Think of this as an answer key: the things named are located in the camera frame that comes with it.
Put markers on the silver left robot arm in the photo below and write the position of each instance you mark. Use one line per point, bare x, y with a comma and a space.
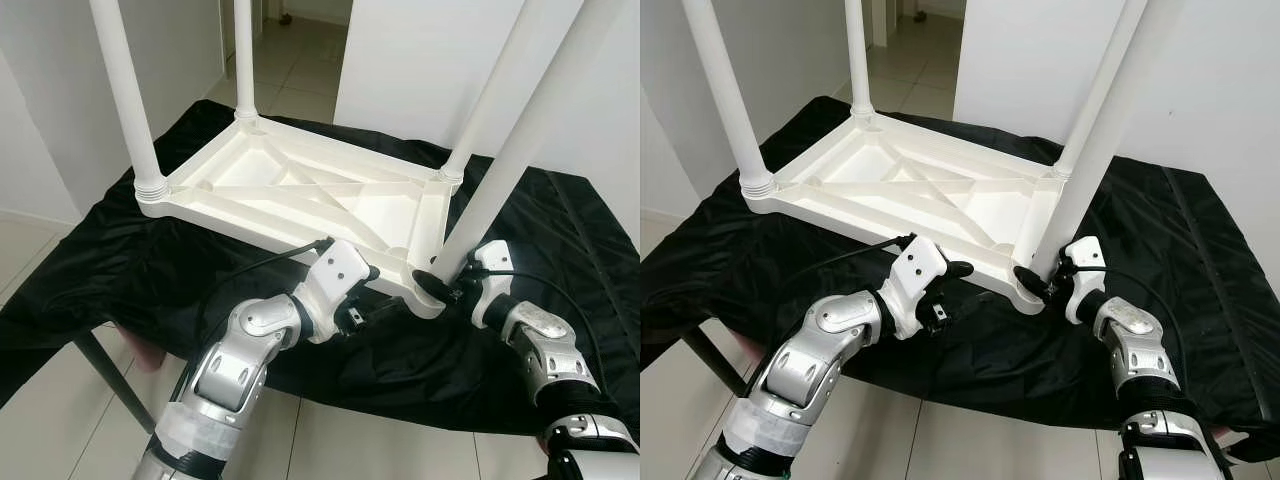
810, 365
240, 360

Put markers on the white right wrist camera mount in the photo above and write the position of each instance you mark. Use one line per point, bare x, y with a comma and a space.
495, 258
1088, 252

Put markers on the black metal table leg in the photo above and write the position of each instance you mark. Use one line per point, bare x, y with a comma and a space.
115, 385
718, 362

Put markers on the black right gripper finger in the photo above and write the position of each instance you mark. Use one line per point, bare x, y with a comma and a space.
1030, 281
432, 284

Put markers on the black table cloth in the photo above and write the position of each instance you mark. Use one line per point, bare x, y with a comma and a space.
1200, 300
100, 270

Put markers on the white plastic table top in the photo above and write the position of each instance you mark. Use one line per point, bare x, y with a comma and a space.
880, 170
270, 175

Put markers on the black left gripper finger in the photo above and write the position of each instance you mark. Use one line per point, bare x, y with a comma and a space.
370, 272
377, 312
957, 269
967, 308

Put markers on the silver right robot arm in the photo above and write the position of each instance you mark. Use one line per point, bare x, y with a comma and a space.
1135, 345
545, 350

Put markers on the white plastic table leg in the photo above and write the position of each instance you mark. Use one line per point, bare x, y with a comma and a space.
244, 55
1105, 140
1095, 95
725, 90
530, 130
857, 55
125, 90
495, 90

